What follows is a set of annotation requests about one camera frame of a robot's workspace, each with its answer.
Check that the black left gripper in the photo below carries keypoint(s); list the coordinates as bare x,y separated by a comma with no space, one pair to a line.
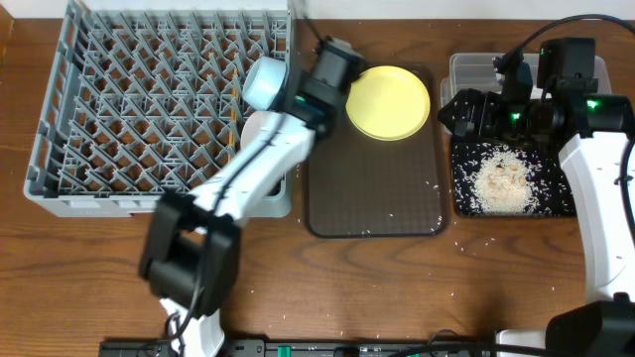
300,85

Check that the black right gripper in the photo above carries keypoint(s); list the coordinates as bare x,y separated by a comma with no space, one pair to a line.
486,101

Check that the light blue bowl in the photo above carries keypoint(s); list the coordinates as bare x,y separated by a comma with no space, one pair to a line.
263,82

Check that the yellow round plate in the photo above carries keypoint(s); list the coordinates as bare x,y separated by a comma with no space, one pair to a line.
388,103

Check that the white pink bowl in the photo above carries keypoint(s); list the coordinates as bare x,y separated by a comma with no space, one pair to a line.
253,125

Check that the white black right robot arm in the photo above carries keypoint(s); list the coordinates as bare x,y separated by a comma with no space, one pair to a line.
593,137

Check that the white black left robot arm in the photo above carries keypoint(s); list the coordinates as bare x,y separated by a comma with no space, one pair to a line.
191,253

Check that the clear plastic waste bin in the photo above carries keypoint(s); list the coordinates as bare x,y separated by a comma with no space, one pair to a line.
471,72

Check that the black waste tray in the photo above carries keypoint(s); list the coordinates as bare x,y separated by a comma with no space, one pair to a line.
516,183

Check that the dark brown serving tray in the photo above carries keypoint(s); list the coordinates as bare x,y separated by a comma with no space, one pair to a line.
357,186

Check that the grey plastic dish rack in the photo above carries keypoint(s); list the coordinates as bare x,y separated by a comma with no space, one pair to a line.
139,103

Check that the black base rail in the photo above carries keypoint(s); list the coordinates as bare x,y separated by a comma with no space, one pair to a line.
263,348

